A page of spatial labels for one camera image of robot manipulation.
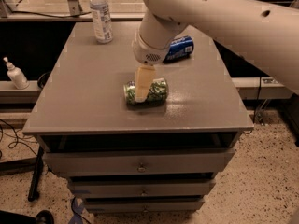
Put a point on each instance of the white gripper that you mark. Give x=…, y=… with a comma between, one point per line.
x=147, y=53

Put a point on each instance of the green soda can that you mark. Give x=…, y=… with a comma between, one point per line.
x=158, y=91

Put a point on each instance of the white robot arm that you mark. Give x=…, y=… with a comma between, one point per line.
x=265, y=35

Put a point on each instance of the blue Pepsi can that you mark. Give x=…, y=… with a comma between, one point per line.
x=179, y=48

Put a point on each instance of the clear plastic water bottle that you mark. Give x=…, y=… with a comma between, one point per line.
x=102, y=24

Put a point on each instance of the grey drawer cabinet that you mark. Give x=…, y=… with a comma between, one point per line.
x=82, y=107

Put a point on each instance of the middle grey drawer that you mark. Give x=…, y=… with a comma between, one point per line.
x=158, y=188

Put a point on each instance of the grey drawer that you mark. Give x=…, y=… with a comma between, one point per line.
x=138, y=162
x=145, y=206
x=158, y=188

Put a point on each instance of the top grey drawer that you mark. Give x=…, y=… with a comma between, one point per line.
x=138, y=162

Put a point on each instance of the white pump dispenser bottle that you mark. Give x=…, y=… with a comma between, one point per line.
x=16, y=75

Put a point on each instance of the bottom grey drawer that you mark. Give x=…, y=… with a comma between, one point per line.
x=145, y=206

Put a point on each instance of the black stand leg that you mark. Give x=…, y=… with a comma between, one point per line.
x=38, y=169

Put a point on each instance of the metal frame rail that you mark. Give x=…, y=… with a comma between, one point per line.
x=26, y=16

